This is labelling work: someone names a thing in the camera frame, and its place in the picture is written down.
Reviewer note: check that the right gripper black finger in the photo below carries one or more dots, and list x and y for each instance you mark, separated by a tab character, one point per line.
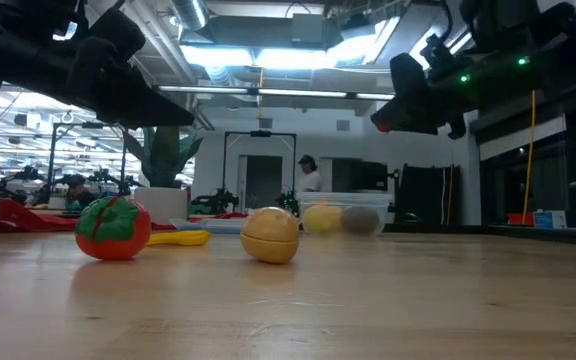
413	107
458	126

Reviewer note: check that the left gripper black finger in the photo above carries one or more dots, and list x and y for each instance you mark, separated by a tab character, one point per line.
143	107

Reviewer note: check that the brown toy kiwi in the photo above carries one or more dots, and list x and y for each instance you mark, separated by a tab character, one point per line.
360	220

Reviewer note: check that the small yellow toy banana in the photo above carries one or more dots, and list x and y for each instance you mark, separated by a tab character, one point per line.
183	238

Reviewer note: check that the yellow toy lemon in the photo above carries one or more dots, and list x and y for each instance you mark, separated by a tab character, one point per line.
322	219

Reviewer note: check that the black background robot arm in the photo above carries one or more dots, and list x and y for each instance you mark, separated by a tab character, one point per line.
288	200
213	202

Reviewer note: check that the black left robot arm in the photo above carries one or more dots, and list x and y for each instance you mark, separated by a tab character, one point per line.
8	55

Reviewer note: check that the clear plastic tupperware container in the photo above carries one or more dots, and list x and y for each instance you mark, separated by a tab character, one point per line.
348	197

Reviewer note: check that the black folding panel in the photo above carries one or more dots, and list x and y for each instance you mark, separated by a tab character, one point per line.
428	195

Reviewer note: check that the black background screen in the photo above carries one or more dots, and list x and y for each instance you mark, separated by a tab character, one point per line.
363	175

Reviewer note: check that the artificial plant in white pot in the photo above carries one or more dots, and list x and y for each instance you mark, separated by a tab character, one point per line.
160	205

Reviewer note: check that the red plastic bin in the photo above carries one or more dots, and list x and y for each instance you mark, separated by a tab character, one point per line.
520	220

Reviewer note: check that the person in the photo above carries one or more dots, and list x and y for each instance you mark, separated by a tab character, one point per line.
310	180

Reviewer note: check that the long ceiling light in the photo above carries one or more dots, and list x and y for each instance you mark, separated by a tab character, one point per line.
268	92

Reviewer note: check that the grey ceiling box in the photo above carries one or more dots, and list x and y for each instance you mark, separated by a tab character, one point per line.
308	30

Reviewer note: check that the blue and white box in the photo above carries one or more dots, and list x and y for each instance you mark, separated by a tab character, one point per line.
550	220

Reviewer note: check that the red toy tomato green top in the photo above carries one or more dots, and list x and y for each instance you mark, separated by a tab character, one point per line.
113	240

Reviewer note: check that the clear lid with blue rim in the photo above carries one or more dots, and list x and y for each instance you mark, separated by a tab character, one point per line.
218	226

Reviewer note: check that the red cloth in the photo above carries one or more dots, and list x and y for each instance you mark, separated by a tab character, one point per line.
23	217

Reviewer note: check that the tan toy potato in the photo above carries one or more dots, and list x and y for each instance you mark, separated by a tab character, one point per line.
270	235

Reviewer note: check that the black background rack frame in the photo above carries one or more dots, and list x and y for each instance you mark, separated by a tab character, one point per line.
68	125

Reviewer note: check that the silver ventilation duct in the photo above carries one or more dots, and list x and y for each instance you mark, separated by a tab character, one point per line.
188	12

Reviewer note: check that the black background robot frame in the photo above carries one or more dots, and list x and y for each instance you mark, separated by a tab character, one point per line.
260	133

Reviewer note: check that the black aluminium table frame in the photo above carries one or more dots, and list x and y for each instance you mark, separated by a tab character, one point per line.
543	236

